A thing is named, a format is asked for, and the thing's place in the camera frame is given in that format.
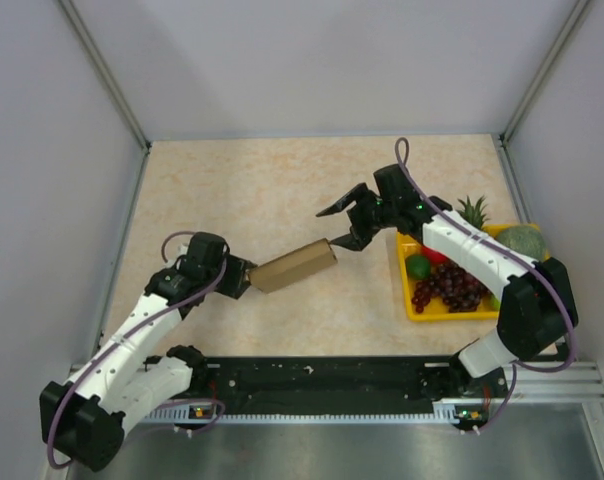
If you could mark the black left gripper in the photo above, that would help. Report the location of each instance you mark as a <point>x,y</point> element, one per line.
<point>238,268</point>

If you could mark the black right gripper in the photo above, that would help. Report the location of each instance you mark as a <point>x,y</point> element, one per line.
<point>361,196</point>

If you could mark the brown cardboard box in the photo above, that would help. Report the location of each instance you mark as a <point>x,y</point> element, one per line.
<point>293,267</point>

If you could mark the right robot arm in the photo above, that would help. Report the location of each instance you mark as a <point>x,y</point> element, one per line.
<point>537,305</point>

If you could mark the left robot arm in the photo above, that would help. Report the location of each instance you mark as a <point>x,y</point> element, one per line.
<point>87,418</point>

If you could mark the yellow plastic tray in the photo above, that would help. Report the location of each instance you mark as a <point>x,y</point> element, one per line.
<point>435,310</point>

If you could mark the green lime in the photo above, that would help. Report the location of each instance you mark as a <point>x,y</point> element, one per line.
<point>418,267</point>

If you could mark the red apple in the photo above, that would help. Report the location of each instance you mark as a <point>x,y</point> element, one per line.
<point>434,257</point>

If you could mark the orange pineapple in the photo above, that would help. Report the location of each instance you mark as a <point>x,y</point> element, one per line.
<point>474,211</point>

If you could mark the purple grape bunch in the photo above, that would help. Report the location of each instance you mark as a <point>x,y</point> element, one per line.
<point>458,290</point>

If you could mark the green apple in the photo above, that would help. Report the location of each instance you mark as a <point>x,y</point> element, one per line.
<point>495,303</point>

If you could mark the green melon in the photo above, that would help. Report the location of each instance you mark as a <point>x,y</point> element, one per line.
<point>525,240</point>

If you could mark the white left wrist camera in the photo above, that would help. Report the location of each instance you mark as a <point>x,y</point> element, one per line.
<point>182,249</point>

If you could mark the right aluminium frame post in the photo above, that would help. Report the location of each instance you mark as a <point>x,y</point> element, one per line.
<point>570,26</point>

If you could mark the aluminium frame post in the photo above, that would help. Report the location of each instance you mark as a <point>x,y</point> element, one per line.
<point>103,71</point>
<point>570,26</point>

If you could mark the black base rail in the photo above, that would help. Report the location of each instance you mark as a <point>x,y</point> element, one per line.
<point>351,385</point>

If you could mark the left aluminium frame post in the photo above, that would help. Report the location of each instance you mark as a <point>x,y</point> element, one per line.
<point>103,71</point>

